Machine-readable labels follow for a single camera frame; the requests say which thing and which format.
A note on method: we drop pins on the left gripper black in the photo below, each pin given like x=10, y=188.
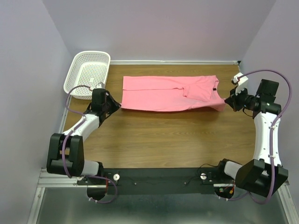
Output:
x=116, y=105

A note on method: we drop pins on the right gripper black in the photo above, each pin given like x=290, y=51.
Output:
x=232, y=100

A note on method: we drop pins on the white plastic laundry basket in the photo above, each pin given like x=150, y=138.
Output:
x=89, y=68

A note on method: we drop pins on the pink t shirt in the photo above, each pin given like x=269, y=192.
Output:
x=171, y=94

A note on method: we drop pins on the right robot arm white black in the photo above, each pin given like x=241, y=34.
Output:
x=264, y=174

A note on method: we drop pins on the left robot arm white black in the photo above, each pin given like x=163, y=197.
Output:
x=66, y=150

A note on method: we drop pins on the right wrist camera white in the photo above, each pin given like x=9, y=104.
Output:
x=240, y=81

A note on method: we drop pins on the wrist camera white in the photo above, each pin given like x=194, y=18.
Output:
x=100, y=85
x=240, y=81

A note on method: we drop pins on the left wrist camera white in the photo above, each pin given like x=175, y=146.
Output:
x=100, y=85

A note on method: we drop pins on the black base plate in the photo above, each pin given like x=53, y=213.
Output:
x=154, y=181

